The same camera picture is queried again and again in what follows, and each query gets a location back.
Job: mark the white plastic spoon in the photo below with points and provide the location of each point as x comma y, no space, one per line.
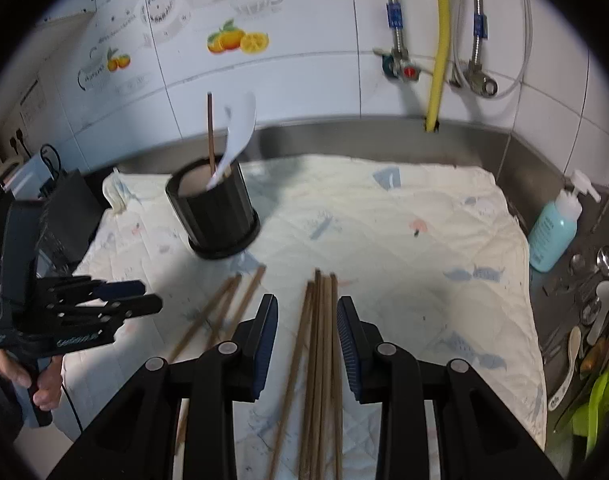
242,125

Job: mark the plain white ceramic spoon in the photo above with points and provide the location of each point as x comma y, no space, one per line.
604,300

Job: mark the blue pump soap bottle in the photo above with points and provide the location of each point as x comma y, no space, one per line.
552,235

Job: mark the bunch of wooden chopsticks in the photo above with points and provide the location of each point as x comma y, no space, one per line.
319,350

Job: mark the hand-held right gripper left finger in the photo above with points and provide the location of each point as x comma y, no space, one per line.
269,345

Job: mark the printed white ceramic spoon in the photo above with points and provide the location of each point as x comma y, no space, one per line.
568,370

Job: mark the printed quilted blanket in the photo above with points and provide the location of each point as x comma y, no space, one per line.
384,240

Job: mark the green plastic utensil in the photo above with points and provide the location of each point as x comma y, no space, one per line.
599,400

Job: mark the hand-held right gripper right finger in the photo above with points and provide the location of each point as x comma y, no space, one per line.
345,350

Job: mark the white crumpled cloth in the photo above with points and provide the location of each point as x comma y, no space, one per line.
115,190

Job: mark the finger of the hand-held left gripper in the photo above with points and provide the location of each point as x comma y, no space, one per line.
119,288
139,305

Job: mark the person's left hand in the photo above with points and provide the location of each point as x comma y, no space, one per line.
47,385

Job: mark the large metal spoon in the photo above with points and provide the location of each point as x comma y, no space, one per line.
607,259

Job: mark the black ribbed utensil holder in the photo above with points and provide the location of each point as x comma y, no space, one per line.
214,215

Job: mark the small metal spoon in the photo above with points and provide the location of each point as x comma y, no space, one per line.
577,263

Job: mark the dark brown chopstick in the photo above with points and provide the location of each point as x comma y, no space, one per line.
211,130

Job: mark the black box device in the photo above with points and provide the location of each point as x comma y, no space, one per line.
69,210

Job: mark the metal water valve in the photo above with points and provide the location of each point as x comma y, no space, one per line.
479,82

